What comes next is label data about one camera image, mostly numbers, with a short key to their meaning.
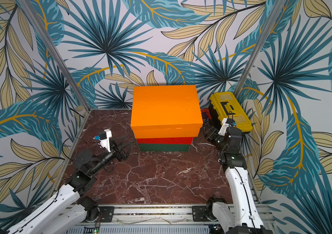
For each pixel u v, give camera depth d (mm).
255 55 859
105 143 596
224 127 663
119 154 596
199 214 736
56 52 850
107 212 735
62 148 982
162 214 748
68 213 578
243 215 398
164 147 1040
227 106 1005
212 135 651
